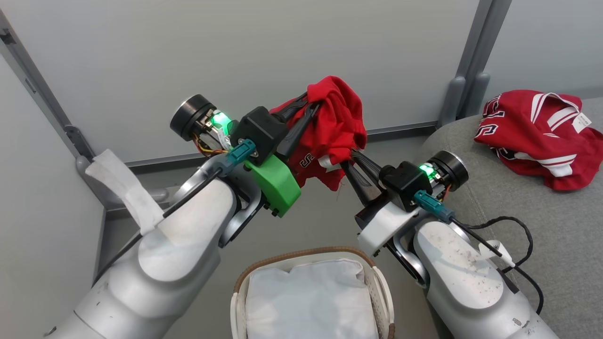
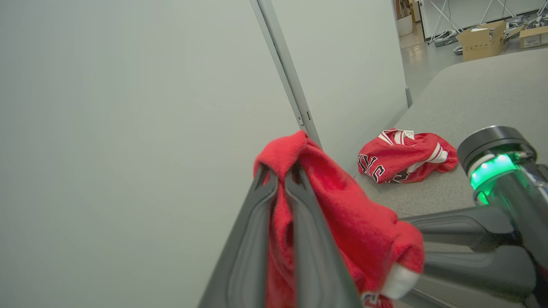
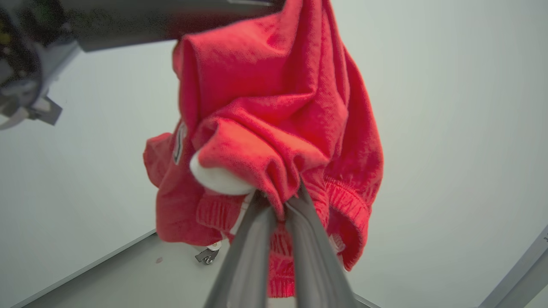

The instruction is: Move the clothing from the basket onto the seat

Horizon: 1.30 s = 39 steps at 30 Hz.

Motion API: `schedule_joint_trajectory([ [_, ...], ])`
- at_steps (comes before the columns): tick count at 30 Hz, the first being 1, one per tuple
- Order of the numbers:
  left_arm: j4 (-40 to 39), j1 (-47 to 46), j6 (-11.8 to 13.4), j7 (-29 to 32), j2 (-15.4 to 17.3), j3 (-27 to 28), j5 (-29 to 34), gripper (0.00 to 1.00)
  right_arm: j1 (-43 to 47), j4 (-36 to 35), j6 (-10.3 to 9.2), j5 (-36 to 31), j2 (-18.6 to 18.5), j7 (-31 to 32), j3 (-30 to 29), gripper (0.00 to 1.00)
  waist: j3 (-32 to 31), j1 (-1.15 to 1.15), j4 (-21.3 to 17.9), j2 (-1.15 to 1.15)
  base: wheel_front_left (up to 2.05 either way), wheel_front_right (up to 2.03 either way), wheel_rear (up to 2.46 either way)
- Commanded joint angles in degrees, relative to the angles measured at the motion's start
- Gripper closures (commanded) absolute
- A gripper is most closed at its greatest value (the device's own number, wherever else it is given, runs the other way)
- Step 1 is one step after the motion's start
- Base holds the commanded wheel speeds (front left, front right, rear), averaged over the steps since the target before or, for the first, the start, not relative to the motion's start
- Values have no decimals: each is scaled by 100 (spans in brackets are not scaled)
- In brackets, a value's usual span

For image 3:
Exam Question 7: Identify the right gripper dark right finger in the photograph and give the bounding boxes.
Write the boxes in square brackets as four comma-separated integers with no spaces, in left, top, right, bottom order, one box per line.
[284,181,359,308]

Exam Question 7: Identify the black caster wheel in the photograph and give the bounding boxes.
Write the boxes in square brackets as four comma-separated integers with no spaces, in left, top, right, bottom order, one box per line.
[195,242,223,265]

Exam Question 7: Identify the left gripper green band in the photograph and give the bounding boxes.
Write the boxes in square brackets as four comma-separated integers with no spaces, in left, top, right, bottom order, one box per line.
[0,0,83,131]

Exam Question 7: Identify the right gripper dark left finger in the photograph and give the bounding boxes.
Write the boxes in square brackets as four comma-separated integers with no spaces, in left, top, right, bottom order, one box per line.
[203,192,279,308]

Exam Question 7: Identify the red basketball jersey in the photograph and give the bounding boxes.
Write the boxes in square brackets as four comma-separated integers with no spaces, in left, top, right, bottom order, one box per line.
[143,0,384,299]

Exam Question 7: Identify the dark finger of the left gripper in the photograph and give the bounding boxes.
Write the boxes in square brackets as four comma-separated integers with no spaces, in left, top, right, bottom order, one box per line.
[60,0,284,53]

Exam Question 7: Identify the grey metal partition post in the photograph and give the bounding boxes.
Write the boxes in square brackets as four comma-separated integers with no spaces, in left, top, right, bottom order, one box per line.
[477,224,548,308]

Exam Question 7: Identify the grey metal partition rail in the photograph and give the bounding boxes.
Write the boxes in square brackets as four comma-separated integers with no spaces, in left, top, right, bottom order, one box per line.
[9,229,159,308]
[353,293,384,308]

